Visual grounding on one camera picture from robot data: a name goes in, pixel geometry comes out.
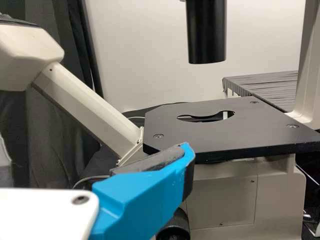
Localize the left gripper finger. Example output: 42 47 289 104
90 141 196 240

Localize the cream microscope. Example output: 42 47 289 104
0 0 320 240

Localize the black platform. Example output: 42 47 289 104
221 70 300 114

